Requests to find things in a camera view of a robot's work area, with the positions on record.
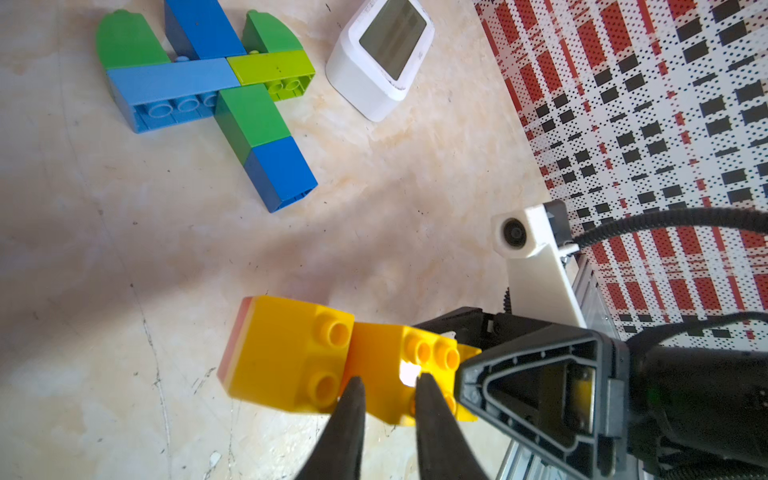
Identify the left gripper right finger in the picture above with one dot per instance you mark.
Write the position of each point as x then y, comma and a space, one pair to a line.
443, 452

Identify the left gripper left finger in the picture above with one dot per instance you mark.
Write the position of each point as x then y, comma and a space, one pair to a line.
338, 452

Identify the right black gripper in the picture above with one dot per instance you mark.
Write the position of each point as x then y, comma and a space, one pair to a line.
600, 384

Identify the yellow tall lego brick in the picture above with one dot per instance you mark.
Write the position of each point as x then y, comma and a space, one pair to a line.
291, 356

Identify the yellow square lego brick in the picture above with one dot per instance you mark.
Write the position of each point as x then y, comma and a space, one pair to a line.
390, 358

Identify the red square lego brick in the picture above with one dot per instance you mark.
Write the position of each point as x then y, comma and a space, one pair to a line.
232, 344

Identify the green square lego brick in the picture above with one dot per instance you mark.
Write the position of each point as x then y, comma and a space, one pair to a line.
248, 117

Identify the lime green long lego brick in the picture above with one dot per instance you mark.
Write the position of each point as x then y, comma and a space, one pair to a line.
285, 75

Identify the light blue long lego brick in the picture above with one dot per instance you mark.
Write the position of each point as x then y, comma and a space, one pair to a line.
159, 96

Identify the green curved lego brick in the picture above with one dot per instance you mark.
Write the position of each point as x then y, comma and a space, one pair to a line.
264, 33
126, 40

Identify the blue square lego brick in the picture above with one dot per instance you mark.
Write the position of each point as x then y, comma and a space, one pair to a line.
200, 30

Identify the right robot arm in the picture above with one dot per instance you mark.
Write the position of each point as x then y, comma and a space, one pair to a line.
578, 401

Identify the white digital clock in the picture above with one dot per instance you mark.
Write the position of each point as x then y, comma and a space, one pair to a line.
378, 55

